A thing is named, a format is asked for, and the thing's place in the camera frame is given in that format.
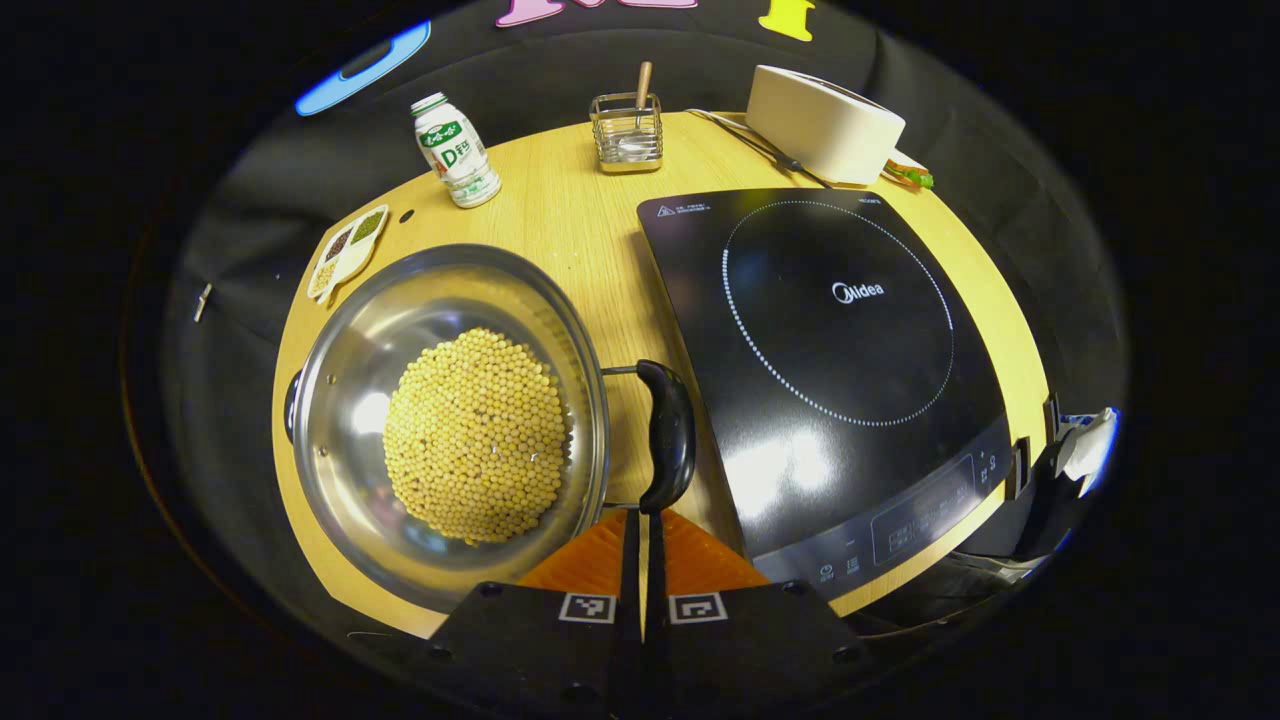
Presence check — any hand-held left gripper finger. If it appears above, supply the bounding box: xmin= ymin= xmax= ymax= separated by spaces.
xmin=425 ymin=508 xmax=646 ymax=713
xmin=645 ymin=508 xmax=873 ymax=713

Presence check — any black induction cooktop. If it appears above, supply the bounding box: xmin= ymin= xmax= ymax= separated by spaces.
xmin=637 ymin=188 xmax=1011 ymax=601

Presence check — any steel pot with black handle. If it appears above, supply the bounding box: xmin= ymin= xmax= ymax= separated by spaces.
xmin=283 ymin=243 xmax=698 ymax=613

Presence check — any pile of soybeans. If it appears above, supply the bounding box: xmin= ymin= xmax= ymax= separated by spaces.
xmin=383 ymin=327 xmax=573 ymax=546

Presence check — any sandwich with lettuce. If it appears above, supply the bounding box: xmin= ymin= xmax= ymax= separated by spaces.
xmin=884 ymin=150 xmax=936 ymax=192

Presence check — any white toaster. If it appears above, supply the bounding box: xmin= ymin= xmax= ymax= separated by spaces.
xmin=746 ymin=65 xmax=907 ymax=188

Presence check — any white divided bean dish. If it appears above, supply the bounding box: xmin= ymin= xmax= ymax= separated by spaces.
xmin=307 ymin=205 xmax=390 ymax=307

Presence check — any white drink bottle green label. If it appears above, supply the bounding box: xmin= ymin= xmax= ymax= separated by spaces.
xmin=410 ymin=92 xmax=503 ymax=209

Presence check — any black toaster cable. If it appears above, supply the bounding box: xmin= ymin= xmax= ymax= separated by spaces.
xmin=688 ymin=108 xmax=833 ymax=189

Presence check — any wire utensil holder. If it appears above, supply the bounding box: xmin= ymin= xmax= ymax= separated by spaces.
xmin=590 ymin=92 xmax=664 ymax=175

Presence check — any wooden handled spoon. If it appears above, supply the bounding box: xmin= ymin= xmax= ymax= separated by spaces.
xmin=622 ymin=62 xmax=654 ymax=161

